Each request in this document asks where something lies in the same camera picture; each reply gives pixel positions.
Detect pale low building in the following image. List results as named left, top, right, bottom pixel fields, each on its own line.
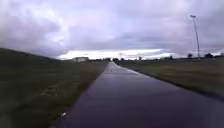
left=72, top=56, right=90, bottom=63

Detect wet dark asphalt path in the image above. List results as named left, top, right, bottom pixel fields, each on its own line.
left=49, top=61, right=224, bottom=128

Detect flat grass field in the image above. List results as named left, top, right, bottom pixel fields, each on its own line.
left=114, top=57, right=224, bottom=100

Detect grass slope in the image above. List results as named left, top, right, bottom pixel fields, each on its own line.
left=0, top=47, right=110, bottom=128

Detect tall light pole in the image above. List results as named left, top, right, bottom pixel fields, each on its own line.
left=189, top=14, right=202, bottom=60

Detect distant row of trees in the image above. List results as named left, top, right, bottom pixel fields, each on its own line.
left=111, top=52, right=224, bottom=62

